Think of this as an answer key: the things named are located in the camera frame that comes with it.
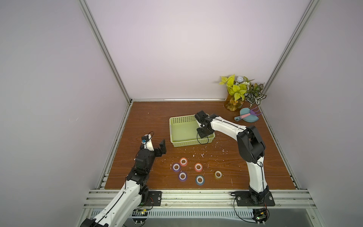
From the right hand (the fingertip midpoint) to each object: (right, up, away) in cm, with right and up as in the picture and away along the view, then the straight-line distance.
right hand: (204, 130), depth 97 cm
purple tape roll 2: (-14, -25, -16) cm, 33 cm away
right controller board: (+25, -39, -27) cm, 54 cm away
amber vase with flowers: (+24, +19, +13) cm, 33 cm away
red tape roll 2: (-5, -21, -13) cm, 25 cm away
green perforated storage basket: (-14, -1, +2) cm, 15 cm away
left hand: (-29, -4, -14) cm, 33 cm away
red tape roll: (-14, -18, -11) cm, 26 cm away
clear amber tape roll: (+6, -24, -16) cm, 29 cm away
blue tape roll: (-5, -26, -18) cm, 32 cm away
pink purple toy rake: (+41, +12, +15) cm, 45 cm away
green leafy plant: (+25, +30, -2) cm, 39 cm away
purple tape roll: (-18, -21, -13) cm, 31 cm away
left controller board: (-37, -42, -25) cm, 61 cm away
